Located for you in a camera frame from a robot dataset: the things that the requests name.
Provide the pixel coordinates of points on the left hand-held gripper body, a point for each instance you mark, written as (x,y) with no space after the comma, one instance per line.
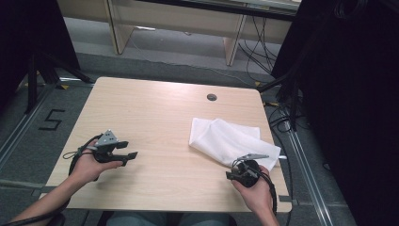
(106,142)

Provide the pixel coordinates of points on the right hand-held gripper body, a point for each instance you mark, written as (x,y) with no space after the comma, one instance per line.
(247,175)

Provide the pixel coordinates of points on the white mesh laundry bag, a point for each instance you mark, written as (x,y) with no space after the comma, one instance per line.
(226,141)

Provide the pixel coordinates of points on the person's right hand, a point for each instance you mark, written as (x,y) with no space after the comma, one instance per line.
(258,194)

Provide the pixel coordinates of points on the person's left hand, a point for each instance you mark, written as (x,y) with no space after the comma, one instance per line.
(86,168)

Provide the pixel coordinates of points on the person's legs in jeans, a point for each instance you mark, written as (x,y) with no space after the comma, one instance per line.
(141,219)

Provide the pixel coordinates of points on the black metal stand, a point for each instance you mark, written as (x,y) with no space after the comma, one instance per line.
(293,103)
(31,81)

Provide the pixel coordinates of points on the black curtain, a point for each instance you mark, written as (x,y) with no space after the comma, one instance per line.
(28,31)
(351,94)

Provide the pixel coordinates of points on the light wooden desk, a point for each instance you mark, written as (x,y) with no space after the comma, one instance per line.
(175,22)

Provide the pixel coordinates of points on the grey floor rail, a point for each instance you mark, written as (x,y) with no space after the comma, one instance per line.
(309,175)
(22,128)

